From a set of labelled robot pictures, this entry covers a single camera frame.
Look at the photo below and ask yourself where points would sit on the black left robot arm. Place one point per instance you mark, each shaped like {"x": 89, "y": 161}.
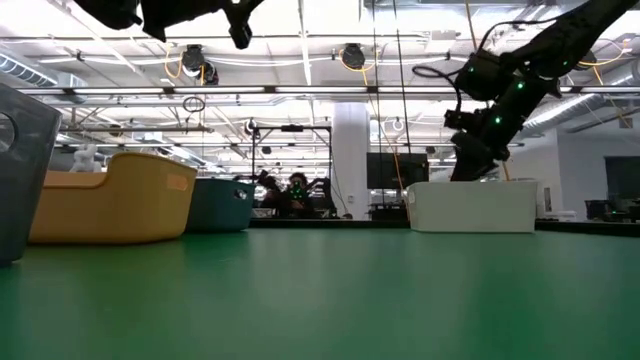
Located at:
{"x": 110, "y": 10}

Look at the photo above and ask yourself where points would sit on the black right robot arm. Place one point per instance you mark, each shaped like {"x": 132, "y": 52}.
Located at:
{"x": 565, "y": 40}

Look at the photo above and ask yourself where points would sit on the white plastic bin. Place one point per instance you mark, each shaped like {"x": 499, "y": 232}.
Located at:
{"x": 475, "y": 207}

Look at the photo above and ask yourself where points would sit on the black computer monitor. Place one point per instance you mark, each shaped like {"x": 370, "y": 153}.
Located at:
{"x": 395, "y": 170}

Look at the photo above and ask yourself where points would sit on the white round pillar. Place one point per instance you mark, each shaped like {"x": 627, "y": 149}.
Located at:
{"x": 350, "y": 150}

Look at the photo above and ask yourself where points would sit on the white figure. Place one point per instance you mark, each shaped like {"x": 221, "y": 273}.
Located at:
{"x": 86, "y": 160}

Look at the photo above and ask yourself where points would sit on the dark teal plastic bin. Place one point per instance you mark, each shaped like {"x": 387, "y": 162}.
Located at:
{"x": 220, "y": 207}

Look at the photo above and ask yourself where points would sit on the yellow plastic bin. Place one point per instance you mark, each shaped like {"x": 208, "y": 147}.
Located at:
{"x": 115, "y": 205}

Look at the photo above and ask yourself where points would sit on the grey plastic bin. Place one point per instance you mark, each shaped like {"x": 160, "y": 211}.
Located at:
{"x": 25, "y": 175}

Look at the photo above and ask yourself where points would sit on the silver ventilation duct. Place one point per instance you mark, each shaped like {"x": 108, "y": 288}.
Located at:
{"x": 560, "y": 112}

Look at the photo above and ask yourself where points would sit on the black rig frame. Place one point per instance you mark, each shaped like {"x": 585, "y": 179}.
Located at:
{"x": 292, "y": 128}

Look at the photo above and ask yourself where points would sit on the dark wall screen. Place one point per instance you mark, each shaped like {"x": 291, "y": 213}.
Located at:
{"x": 622, "y": 177}

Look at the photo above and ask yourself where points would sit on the black table edge rail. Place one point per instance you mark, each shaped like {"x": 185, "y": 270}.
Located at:
{"x": 325, "y": 223}

